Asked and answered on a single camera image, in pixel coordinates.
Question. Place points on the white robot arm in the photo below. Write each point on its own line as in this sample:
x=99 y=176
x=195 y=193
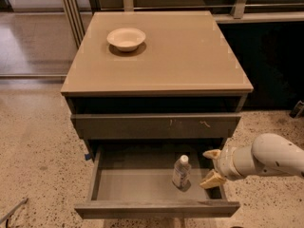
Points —
x=268 y=155

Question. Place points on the white ceramic bowl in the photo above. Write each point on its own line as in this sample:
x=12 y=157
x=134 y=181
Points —
x=126 y=39

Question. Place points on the blue tape piece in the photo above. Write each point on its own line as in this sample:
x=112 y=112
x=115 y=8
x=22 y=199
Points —
x=87 y=157

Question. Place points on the open middle drawer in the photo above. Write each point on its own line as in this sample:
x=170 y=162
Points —
x=135 y=182

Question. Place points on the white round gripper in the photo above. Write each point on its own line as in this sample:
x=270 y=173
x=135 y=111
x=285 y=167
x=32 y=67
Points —
x=225 y=164

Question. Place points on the grey drawer cabinet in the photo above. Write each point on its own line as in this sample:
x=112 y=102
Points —
x=184 y=66

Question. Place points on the clear plastic bottle white cap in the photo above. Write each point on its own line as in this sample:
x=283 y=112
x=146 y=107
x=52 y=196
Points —
x=181 y=172

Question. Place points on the closed top drawer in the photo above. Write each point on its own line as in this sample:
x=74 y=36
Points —
x=155 y=126

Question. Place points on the grey metal bar on floor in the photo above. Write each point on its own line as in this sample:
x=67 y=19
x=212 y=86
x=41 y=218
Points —
x=12 y=210

